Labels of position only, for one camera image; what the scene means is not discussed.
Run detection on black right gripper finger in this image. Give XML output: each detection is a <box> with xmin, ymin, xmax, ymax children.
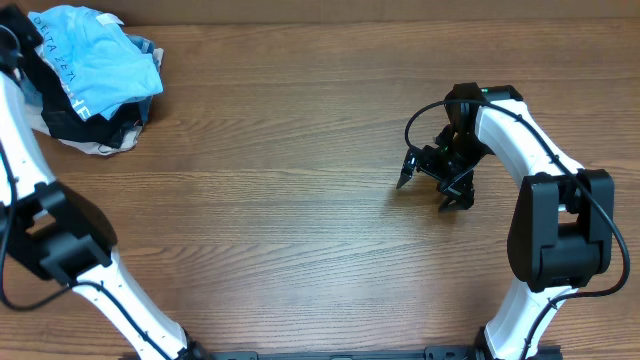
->
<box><xmin>438</xmin><ymin>195</ymin><xmax>474</xmax><ymax>212</ymax></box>
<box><xmin>396</xmin><ymin>149</ymin><xmax>417</xmax><ymax>189</ymax></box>

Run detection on light blue printed t-shirt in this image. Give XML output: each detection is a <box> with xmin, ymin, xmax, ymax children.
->
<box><xmin>28</xmin><ymin>5</ymin><xmax>163</xmax><ymax>121</ymax></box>

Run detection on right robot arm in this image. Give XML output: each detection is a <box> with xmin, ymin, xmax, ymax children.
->
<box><xmin>397</xmin><ymin>83</ymin><xmax>614</xmax><ymax>359</ymax></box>

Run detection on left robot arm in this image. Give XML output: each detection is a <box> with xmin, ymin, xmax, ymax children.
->
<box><xmin>1</xmin><ymin>26</ymin><xmax>208</xmax><ymax>359</ymax></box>

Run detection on black folded shirt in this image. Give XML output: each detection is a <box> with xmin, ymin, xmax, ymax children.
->
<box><xmin>0</xmin><ymin>4</ymin><xmax>153</xmax><ymax>149</ymax></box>

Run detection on beige folded garment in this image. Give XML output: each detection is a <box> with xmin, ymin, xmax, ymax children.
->
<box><xmin>24</xmin><ymin>47</ymin><xmax>165</xmax><ymax>157</ymax></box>

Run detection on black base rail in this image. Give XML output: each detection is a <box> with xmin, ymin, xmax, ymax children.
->
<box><xmin>199</xmin><ymin>344</ymin><xmax>564</xmax><ymax>360</ymax></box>

